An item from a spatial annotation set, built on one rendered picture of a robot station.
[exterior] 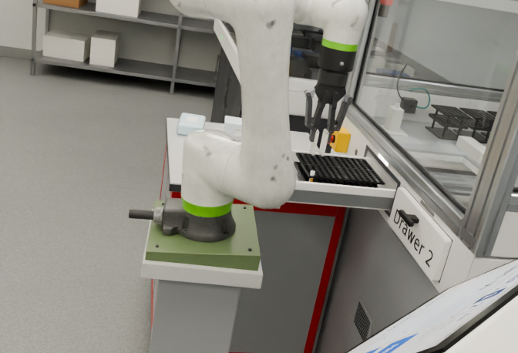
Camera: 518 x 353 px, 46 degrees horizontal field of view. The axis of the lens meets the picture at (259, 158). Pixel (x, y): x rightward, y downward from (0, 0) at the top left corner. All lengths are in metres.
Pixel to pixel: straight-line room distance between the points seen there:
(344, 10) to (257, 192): 0.50
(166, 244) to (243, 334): 0.79
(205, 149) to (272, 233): 0.65
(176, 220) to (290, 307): 0.77
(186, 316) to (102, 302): 1.09
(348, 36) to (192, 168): 0.50
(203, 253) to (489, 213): 0.63
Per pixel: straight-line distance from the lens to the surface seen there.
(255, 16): 1.13
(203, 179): 1.40
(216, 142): 1.38
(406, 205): 1.61
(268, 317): 2.14
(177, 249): 1.43
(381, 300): 1.78
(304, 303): 2.13
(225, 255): 1.42
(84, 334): 2.44
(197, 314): 1.54
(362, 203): 1.70
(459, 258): 1.41
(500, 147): 1.31
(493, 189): 1.32
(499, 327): 0.65
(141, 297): 2.64
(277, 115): 1.23
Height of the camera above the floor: 1.51
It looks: 21 degrees down
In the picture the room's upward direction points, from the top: 10 degrees clockwise
